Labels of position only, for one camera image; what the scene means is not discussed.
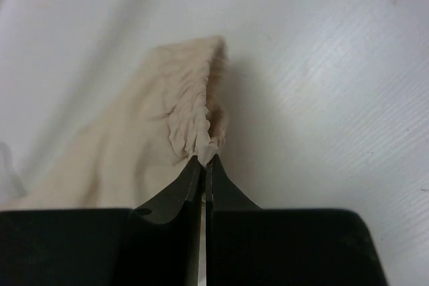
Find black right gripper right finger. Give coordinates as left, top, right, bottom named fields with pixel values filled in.
left=206, top=156, right=387, bottom=285

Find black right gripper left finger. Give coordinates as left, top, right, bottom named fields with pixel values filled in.
left=1, top=157, right=204, bottom=285

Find beige trousers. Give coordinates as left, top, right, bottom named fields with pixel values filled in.
left=1, top=35, right=228, bottom=210

